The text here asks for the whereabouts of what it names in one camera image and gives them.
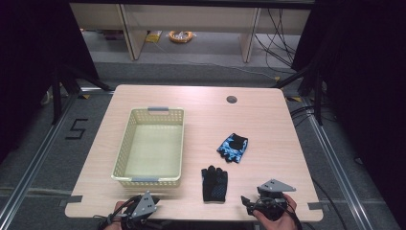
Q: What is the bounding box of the person's left hand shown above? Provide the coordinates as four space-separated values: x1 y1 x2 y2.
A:
102 199 129 230

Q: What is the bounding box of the light wooden desk frame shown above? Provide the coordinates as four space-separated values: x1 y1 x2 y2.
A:
69 2 313 63

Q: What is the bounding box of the black floor cable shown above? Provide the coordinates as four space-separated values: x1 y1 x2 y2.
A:
310 175 350 230

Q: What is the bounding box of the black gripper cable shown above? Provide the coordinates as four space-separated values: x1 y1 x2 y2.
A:
93 195 139 230
277 199 304 230

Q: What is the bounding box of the person's right hand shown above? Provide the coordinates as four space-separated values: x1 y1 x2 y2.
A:
252 193 300 230

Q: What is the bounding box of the pale yellow plastic basket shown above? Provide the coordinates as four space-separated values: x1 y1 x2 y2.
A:
110 105 186 188

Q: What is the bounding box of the black metal stand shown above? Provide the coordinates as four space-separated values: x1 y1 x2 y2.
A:
50 61 113 127
271 61 324 127

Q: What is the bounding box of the blue camouflage fingerless glove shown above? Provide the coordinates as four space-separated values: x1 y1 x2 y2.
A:
216 132 249 164

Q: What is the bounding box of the black floor cables pair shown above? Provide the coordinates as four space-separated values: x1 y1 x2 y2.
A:
289 104 336 127

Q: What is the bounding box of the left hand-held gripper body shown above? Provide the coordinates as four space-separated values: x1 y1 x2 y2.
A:
122 190 161 228

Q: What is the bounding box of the yellow packet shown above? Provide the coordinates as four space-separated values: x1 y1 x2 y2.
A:
145 30 163 44

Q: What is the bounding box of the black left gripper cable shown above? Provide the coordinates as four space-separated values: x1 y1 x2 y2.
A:
93 195 139 230

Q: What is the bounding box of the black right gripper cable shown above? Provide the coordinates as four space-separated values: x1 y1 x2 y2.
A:
277 199 304 230

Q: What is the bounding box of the bundle of black cables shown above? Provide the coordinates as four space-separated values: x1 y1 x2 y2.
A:
254 8 299 69

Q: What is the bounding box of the black fingerless glove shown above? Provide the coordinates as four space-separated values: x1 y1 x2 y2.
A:
200 165 229 203

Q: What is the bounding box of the silver metal floor rail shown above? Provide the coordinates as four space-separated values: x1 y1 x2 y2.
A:
301 95 375 230
0 91 79 226

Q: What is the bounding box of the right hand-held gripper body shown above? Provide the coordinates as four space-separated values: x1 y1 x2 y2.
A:
253 178 297 221

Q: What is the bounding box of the black curtain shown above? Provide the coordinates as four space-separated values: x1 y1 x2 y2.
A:
290 0 406 221
0 0 101 164

